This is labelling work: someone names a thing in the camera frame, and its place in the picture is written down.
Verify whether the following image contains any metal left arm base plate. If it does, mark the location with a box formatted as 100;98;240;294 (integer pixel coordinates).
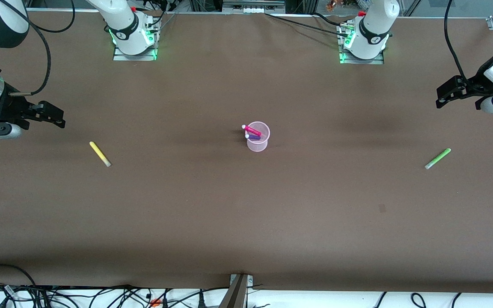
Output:
339;49;385;65

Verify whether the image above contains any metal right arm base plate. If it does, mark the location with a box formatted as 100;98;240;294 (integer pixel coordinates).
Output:
113;46;158;61

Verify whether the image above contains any long black table cable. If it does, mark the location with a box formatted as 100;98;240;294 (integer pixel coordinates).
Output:
265;12;350;38

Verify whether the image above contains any green pen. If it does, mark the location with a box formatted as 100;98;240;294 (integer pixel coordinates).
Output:
425;148;451;170

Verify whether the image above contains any black looped floor cable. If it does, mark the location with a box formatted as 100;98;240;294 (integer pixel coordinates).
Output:
0;264;37;287

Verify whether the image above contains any metal table edge bracket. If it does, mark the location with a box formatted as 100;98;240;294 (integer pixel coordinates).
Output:
220;274;253;308

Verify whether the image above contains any black tangled floor cable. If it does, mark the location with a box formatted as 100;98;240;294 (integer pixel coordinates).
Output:
37;284;230;308

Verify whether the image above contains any yellow pen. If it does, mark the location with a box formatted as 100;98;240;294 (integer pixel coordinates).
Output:
89;141;112;168

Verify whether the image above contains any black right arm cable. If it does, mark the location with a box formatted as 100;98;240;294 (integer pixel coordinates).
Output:
9;0;76;95

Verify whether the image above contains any pink translucent pen holder cup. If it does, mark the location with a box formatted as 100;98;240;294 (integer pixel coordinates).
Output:
246;122;270;153

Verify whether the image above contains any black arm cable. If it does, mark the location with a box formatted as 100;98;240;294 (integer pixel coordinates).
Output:
9;0;76;95
444;0;469;82

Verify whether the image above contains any short black table cable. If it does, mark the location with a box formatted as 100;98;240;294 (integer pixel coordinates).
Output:
313;12;345;27

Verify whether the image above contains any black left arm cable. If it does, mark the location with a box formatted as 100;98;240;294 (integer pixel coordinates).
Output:
444;0;469;82

